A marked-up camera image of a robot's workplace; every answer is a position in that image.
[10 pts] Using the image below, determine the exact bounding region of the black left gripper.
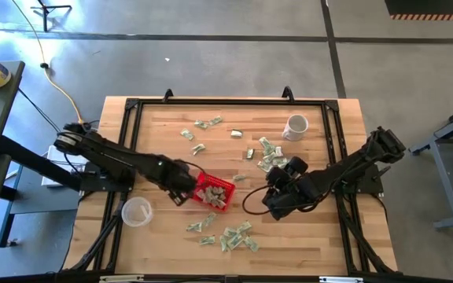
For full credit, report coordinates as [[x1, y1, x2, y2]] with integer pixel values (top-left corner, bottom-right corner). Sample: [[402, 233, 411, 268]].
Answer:
[[156, 159, 198, 208]]

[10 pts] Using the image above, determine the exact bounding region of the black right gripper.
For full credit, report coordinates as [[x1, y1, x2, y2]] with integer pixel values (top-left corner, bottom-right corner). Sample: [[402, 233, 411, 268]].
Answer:
[[263, 156, 320, 221]]

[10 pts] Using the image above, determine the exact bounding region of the red plastic mesh basket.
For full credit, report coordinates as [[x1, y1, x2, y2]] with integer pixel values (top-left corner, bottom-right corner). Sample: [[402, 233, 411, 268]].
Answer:
[[191, 171, 237, 214]]

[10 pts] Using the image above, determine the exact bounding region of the white ceramic mug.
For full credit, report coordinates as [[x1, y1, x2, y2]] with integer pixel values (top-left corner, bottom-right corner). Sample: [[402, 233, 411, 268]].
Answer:
[[281, 113, 310, 142]]

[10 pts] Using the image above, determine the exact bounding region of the clear plastic cup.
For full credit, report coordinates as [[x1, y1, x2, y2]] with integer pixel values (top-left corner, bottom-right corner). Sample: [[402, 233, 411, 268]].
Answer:
[[120, 196, 154, 229]]

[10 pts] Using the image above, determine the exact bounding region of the white flat box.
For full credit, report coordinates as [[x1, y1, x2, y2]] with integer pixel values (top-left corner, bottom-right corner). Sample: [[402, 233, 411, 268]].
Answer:
[[40, 145, 88, 188]]

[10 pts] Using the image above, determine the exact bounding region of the grey blue bench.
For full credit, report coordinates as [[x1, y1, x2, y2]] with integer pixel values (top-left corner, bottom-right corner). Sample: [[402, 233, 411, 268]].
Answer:
[[0, 164, 81, 249]]

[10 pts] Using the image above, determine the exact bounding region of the black diagonal beam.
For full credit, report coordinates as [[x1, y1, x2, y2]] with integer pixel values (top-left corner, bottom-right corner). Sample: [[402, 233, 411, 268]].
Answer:
[[0, 134, 84, 193]]

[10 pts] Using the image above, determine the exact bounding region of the grey metal cart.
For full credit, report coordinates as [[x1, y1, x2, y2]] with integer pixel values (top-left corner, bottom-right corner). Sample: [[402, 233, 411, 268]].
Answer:
[[408, 100, 453, 231]]

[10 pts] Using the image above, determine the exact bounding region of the black hazard striped mat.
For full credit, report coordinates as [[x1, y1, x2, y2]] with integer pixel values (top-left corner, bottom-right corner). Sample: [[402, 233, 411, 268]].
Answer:
[[384, 0, 453, 22]]

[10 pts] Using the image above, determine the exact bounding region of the black tripod stand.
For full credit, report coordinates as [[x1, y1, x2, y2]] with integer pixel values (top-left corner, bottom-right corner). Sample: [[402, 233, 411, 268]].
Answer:
[[29, 0, 73, 33]]

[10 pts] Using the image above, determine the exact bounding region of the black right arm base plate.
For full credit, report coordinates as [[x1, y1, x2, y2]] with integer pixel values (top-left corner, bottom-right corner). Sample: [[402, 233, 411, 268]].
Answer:
[[333, 163, 385, 197]]

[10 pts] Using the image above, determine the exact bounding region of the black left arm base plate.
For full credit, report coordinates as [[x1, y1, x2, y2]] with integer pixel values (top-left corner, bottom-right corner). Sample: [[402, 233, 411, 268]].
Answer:
[[79, 160, 138, 194]]

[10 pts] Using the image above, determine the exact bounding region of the silver metal bracket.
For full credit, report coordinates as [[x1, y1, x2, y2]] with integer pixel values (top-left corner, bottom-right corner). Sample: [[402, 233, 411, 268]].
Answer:
[[98, 274, 145, 283], [319, 276, 365, 283]]

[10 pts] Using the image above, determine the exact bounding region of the thin black floor cable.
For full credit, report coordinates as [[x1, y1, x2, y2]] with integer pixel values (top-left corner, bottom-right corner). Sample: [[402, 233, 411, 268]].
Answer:
[[16, 87, 63, 135]]

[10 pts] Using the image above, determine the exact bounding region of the yellow extension cable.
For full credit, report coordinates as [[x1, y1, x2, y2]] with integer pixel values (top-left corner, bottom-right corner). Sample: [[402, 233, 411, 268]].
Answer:
[[11, 0, 86, 123]]

